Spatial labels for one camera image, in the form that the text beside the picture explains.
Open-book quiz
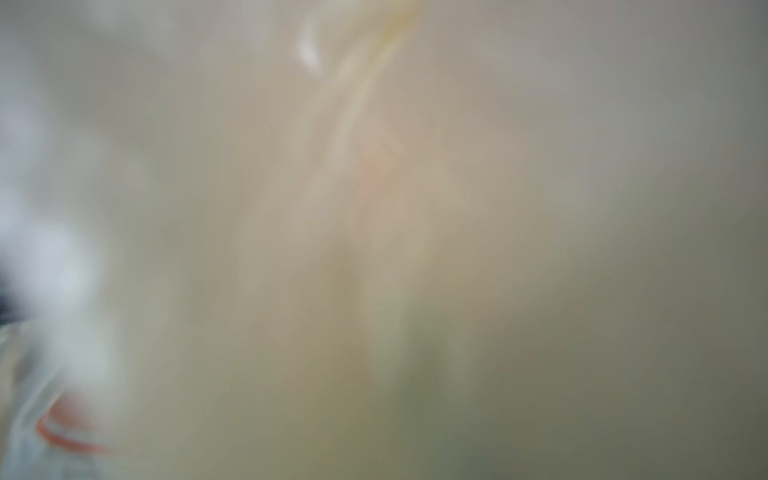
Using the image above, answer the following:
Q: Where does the cream plastic bag orange print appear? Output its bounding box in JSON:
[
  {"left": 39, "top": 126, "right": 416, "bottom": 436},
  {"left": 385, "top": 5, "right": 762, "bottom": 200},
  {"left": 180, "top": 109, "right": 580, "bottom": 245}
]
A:
[{"left": 1, "top": 1, "right": 767, "bottom": 479}]

